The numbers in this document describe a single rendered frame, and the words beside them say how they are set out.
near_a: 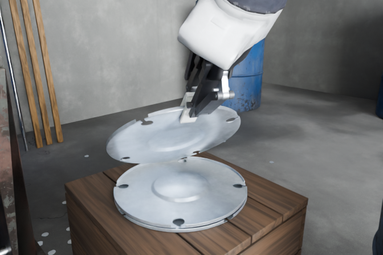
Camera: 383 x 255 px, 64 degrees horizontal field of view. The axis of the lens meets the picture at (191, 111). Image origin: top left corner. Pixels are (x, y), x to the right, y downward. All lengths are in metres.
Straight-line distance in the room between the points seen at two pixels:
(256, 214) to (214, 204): 0.08
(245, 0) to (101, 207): 0.50
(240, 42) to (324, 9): 3.19
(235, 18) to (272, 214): 0.43
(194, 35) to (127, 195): 0.45
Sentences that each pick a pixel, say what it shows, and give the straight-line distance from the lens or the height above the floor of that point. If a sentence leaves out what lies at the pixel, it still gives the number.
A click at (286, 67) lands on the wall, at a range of 3.69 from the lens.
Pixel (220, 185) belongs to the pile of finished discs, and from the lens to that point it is 0.71.
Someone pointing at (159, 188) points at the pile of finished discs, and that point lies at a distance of 0.69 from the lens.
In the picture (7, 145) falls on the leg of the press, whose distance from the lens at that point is 0.77.
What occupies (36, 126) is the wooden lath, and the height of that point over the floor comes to 0.13.
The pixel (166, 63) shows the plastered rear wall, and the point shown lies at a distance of 2.81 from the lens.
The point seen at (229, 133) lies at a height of 0.47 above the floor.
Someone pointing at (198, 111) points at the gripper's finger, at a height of 0.58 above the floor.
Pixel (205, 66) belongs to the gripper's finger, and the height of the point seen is 0.65.
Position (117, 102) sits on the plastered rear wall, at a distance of 2.57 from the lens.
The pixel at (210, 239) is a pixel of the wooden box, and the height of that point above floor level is 0.35.
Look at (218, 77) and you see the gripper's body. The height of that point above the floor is 0.64.
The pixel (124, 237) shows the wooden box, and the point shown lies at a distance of 0.59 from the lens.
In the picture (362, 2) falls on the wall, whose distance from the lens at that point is 3.37.
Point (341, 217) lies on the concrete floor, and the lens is 1.36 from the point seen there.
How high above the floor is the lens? 0.71
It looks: 16 degrees down
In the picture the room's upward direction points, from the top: straight up
